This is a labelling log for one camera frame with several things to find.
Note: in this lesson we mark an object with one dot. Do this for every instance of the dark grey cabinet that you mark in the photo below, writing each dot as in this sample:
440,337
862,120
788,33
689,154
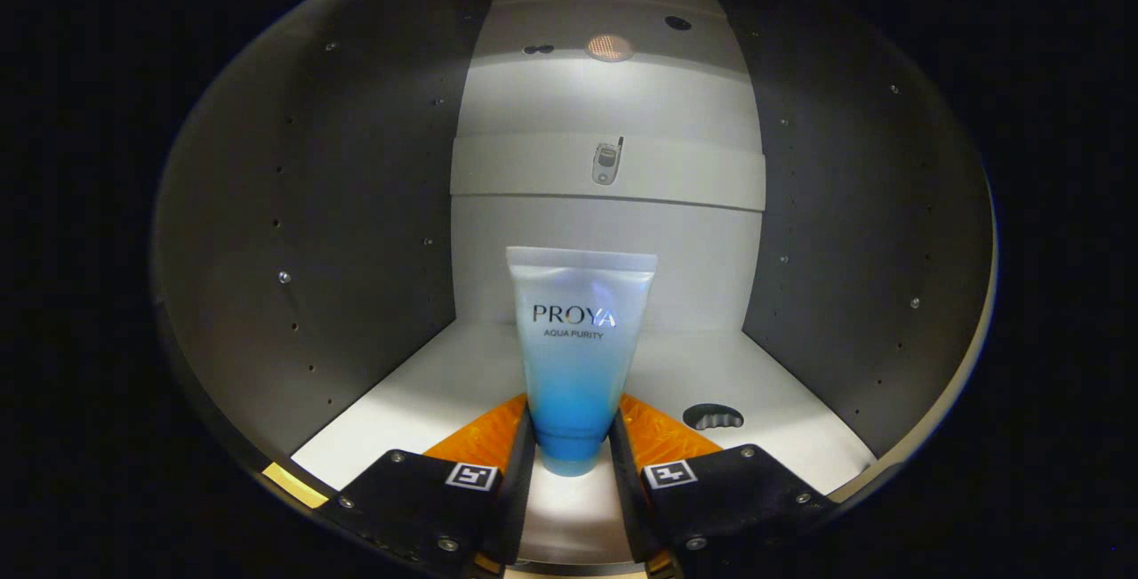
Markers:
356,205

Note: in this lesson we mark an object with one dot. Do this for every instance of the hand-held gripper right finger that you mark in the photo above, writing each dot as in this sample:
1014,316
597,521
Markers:
627,499

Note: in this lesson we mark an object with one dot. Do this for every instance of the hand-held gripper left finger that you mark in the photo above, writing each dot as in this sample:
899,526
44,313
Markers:
520,499

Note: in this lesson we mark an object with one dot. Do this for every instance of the white and blue tube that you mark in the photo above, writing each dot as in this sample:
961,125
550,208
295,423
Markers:
578,365

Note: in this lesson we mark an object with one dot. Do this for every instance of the round cabinet light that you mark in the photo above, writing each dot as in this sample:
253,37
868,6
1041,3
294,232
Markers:
610,47

